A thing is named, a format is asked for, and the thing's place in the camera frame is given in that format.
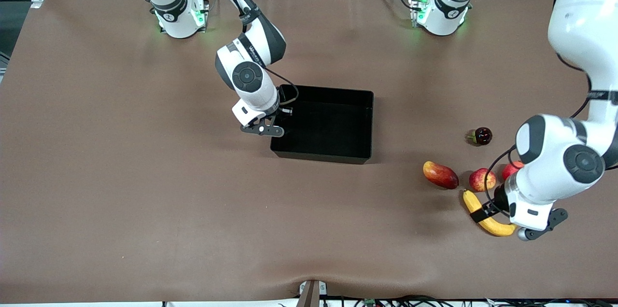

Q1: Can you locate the yellow banana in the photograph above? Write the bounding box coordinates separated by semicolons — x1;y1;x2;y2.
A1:
463;189;517;237

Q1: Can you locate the black plastic box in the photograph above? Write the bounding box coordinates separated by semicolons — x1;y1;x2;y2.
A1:
270;84;375;165

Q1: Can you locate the red yellow mango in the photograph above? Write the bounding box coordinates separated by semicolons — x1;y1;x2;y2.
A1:
423;161;460;190

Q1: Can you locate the red yellow apple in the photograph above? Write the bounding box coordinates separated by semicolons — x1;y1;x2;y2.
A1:
469;167;497;193

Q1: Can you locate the red pomegranate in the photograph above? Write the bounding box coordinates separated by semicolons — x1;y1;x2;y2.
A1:
501;161;526;182

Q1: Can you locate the dark purple mangosteen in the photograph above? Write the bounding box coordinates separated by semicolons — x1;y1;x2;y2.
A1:
466;126;493;146

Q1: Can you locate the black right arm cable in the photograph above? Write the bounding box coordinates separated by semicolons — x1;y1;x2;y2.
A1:
200;0;299;106

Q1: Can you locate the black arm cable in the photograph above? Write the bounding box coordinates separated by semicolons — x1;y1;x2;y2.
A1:
200;0;299;106
484;51;594;212

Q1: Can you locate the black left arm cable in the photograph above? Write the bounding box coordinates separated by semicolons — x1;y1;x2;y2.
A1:
484;51;594;212

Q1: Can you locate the black cable bundle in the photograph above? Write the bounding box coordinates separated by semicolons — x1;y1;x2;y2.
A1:
278;295;618;307

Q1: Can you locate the brown silver camera mount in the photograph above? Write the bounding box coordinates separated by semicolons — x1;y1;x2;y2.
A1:
298;279;328;307

